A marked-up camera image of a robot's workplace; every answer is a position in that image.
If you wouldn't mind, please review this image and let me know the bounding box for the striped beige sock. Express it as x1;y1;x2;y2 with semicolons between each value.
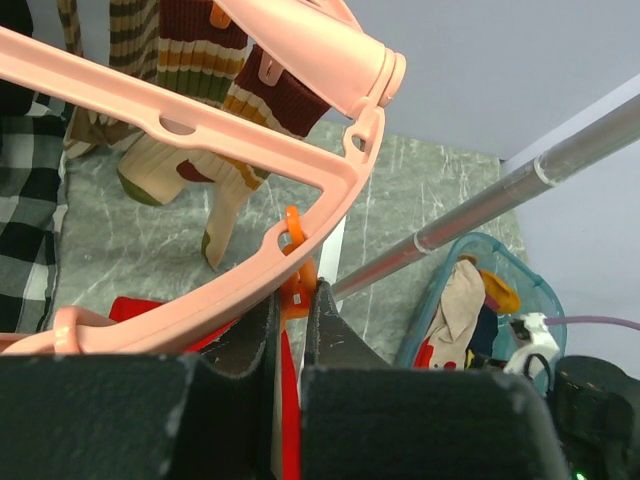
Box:
201;43;332;271
117;1;248;206

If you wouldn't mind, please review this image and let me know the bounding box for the teal plastic basket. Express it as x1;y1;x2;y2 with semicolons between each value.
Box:
395;233;564;370

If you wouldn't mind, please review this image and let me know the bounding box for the red folded cloth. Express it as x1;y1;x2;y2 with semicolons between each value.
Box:
109;296;301;480

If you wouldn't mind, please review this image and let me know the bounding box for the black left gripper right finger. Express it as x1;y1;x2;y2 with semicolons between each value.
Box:
300;281;569;479

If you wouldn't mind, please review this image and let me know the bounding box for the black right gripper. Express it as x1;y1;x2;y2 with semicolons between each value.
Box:
552;356;639;479

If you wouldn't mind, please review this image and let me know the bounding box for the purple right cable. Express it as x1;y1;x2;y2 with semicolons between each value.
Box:
547;313;640;332

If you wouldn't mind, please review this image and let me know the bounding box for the orange hanger clip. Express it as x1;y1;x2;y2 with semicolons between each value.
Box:
280;206;318;331

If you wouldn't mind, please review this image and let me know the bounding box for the yellow sock in basket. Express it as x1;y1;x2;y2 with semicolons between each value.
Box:
479;270;521;315

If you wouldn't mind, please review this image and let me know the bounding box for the striped beige sock left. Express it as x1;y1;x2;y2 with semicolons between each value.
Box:
117;1;248;206

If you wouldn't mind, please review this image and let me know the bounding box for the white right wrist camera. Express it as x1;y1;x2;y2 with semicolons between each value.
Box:
503;313;560;380

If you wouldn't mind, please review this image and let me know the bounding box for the silver clothes rack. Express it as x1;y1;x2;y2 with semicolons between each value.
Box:
332;96;639;300

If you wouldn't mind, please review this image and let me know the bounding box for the beige sock in basket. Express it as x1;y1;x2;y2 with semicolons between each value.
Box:
427;259;485;370

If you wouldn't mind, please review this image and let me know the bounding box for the black white checkered shirt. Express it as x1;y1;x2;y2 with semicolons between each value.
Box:
0;0;69;334

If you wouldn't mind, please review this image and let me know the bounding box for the brown striped sock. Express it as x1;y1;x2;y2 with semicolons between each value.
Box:
63;0;160;159

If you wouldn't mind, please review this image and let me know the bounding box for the pink round sock hanger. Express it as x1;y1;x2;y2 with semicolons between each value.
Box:
0;0;407;355

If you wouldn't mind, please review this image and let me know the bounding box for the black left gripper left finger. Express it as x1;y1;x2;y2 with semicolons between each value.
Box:
1;296;280;479

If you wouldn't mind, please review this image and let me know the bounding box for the striped beige sock right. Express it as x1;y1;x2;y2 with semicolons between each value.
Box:
201;43;332;271

